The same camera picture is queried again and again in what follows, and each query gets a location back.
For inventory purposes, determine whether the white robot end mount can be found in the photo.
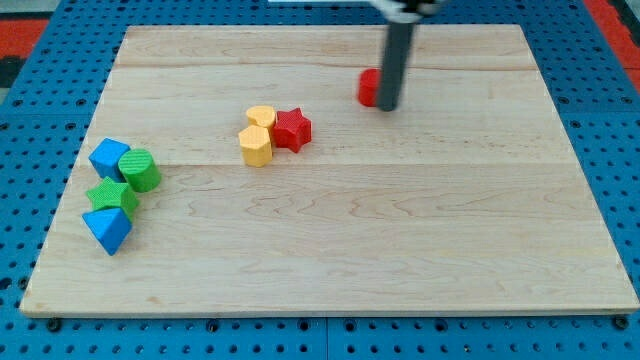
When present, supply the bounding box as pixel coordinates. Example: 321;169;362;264
369;0;445;23

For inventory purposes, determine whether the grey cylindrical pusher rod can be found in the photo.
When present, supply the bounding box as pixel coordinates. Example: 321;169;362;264
376;22;415;112

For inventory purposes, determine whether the red cylinder block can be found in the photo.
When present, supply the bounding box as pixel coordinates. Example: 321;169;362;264
357;68;381;107

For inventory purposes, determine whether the red star block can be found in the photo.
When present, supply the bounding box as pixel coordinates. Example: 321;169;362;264
273;108;312;153

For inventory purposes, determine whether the yellow heart block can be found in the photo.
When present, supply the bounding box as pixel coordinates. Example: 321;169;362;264
245;105;276;131

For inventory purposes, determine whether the yellow hexagon block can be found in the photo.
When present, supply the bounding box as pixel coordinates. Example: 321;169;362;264
238;125;273;167

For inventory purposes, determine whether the wooden board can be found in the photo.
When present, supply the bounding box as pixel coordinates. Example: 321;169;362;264
20;25;639;318

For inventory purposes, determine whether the green cylinder block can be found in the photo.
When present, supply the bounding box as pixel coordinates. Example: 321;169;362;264
118;148;161;193

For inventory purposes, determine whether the blue cube block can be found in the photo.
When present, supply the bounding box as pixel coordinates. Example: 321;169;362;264
89;138;130;182

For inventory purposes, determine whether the green star block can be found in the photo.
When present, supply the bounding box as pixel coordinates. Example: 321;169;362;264
86;176;139;221

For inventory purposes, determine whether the blue triangle block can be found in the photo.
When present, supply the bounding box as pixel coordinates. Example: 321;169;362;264
82;207;132;256

